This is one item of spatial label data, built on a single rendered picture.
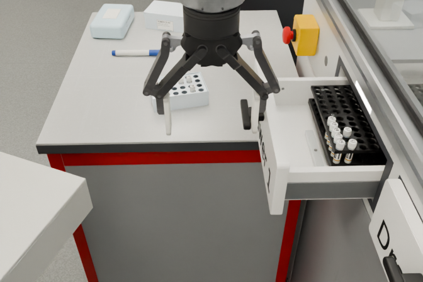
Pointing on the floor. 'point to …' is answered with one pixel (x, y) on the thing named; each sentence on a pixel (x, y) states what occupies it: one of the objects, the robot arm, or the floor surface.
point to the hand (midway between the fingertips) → (211, 123)
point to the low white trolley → (169, 165)
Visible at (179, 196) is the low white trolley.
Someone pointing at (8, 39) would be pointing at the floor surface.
